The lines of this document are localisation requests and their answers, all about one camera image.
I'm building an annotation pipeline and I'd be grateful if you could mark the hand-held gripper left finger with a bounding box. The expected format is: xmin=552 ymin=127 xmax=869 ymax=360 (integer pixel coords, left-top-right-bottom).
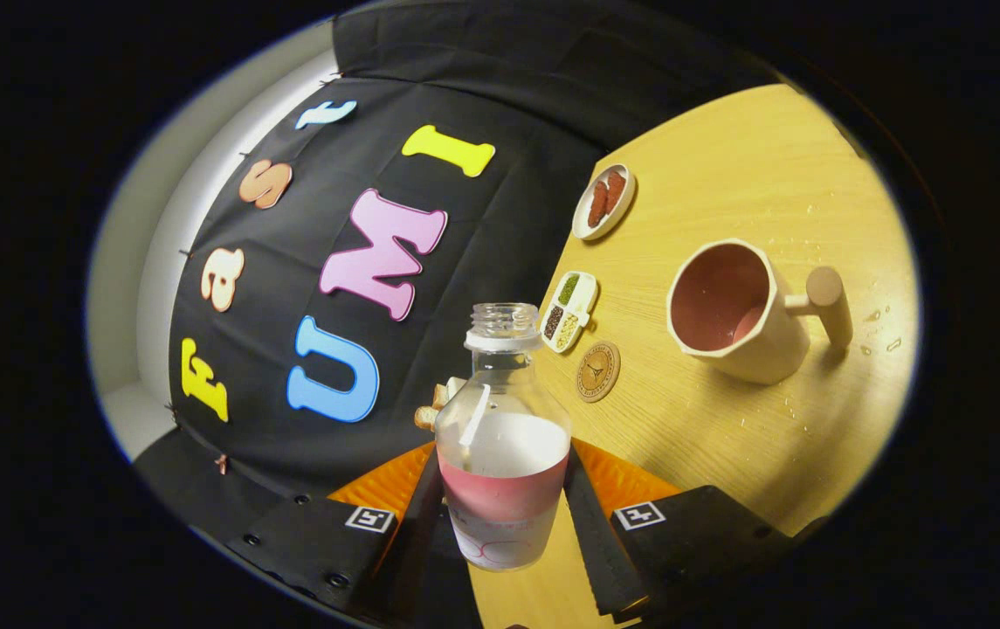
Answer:
xmin=227 ymin=441 xmax=448 ymax=626

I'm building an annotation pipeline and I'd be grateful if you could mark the white round plate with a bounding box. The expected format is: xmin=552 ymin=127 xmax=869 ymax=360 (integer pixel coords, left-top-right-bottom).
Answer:
xmin=571 ymin=163 xmax=637 ymax=242

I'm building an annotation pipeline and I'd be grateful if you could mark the wooden table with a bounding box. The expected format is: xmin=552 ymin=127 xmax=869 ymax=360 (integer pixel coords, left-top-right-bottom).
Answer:
xmin=469 ymin=83 xmax=920 ymax=629

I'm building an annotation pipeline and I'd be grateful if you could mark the beige cup with wooden handle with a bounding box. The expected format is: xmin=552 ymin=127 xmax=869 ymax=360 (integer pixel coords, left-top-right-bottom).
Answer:
xmin=666 ymin=238 xmax=854 ymax=385

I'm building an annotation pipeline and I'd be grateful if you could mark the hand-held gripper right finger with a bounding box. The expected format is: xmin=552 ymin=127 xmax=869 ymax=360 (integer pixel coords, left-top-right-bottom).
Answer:
xmin=562 ymin=439 xmax=794 ymax=623

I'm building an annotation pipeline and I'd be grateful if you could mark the black backdrop cloth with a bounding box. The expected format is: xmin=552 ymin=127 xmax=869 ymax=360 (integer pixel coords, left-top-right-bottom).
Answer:
xmin=133 ymin=0 xmax=780 ymax=560

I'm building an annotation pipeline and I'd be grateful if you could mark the clear juice bottle pink label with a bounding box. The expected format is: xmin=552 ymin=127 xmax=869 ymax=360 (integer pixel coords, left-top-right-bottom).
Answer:
xmin=435 ymin=302 xmax=573 ymax=573

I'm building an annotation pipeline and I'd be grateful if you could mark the white divided spice dish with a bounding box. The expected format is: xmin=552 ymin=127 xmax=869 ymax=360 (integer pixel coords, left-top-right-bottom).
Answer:
xmin=539 ymin=271 xmax=599 ymax=354

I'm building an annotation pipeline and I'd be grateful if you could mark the round brown coaster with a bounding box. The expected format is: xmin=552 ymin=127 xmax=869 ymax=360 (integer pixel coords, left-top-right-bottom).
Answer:
xmin=576 ymin=340 xmax=622 ymax=403

